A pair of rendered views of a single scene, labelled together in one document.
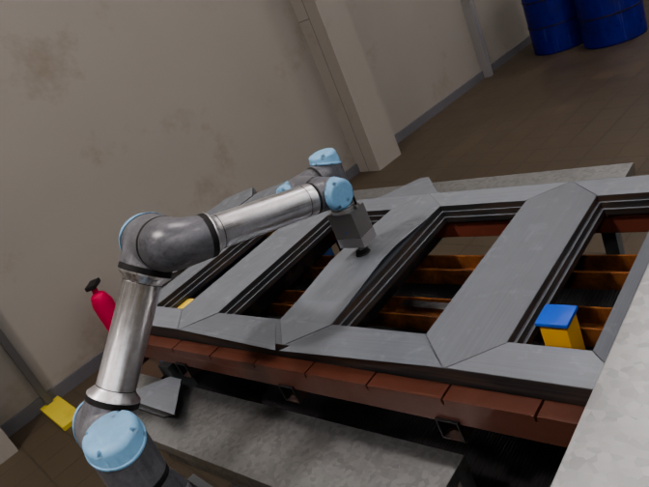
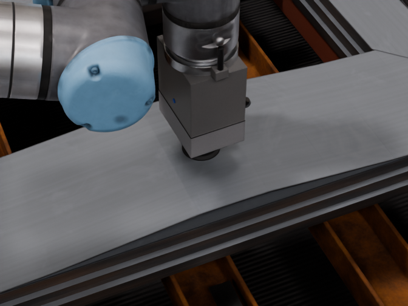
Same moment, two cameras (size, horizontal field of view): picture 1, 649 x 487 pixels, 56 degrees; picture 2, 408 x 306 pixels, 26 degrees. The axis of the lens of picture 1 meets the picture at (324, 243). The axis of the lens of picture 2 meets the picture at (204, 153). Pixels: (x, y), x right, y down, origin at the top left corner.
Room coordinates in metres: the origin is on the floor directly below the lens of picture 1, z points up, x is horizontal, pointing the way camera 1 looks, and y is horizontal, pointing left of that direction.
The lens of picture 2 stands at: (0.86, -0.31, 1.59)
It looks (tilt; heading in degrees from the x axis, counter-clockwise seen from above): 46 degrees down; 19
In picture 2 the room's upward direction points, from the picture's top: straight up
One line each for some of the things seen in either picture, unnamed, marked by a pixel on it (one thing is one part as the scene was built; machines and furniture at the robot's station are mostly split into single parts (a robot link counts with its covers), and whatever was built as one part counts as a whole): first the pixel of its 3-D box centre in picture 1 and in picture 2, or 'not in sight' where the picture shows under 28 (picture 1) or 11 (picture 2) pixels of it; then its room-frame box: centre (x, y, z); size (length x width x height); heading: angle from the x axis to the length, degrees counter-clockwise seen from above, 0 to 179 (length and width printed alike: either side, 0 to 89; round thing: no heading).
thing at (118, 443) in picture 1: (122, 451); not in sight; (1.04, 0.54, 0.92); 0.13 x 0.12 x 0.14; 28
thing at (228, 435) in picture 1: (226, 432); not in sight; (1.32, 0.43, 0.66); 1.30 x 0.20 x 0.03; 42
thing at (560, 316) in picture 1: (557, 318); not in sight; (0.92, -0.33, 0.88); 0.06 x 0.06 x 0.02; 42
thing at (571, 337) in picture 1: (569, 360); not in sight; (0.92, -0.33, 0.78); 0.05 x 0.05 x 0.19; 42
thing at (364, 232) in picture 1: (353, 221); (212, 83); (1.53, -0.10, 0.98); 0.10 x 0.09 x 0.16; 134
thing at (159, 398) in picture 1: (155, 393); not in sight; (1.61, 0.64, 0.70); 0.39 x 0.12 x 0.04; 42
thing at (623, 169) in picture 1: (440, 201); not in sight; (1.97, -0.44, 0.73); 1.20 x 0.26 x 0.03; 42
